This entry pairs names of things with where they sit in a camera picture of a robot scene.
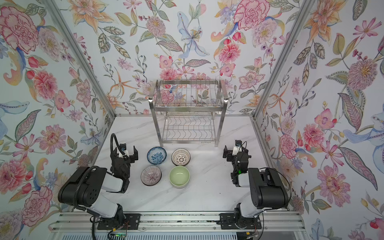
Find blue floral bowl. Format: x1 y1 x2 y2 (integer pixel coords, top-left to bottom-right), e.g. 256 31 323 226
147 147 167 165

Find purple ribbed bowl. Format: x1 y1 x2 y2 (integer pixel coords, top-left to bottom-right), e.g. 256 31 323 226
141 166 162 186

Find brown white patterned bowl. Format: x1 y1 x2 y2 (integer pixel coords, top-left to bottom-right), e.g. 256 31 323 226
171 149 191 166

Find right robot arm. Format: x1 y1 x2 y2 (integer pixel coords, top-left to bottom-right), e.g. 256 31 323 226
223 143 290 229

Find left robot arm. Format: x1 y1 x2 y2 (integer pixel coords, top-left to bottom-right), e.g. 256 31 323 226
58 148 139 228

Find steel two-tier dish rack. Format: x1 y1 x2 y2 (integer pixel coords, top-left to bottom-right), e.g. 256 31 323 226
148 80 229 147

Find light green bowl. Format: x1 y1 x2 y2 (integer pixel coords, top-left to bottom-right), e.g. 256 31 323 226
169 166 191 189

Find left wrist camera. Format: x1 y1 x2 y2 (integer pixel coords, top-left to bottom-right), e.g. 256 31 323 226
118 143 128 158

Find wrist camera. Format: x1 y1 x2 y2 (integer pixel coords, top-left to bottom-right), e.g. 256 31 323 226
118 143 128 158
233 140 243 152

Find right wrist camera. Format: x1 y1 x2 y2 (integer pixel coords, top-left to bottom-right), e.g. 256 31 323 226
233 140 243 152

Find black corrugated cable conduit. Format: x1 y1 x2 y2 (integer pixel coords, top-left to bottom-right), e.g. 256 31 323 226
71 132 127 212

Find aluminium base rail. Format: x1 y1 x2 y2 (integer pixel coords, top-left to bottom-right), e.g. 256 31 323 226
48 210 305 233

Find left aluminium corner post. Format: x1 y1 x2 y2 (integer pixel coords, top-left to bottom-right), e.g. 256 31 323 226
43 1 117 121

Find aluminium corner post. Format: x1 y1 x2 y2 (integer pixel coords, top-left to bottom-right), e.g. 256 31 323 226
43 1 117 121
253 1 314 119

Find right aluminium corner post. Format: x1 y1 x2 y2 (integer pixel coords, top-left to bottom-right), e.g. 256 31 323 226
253 1 314 119

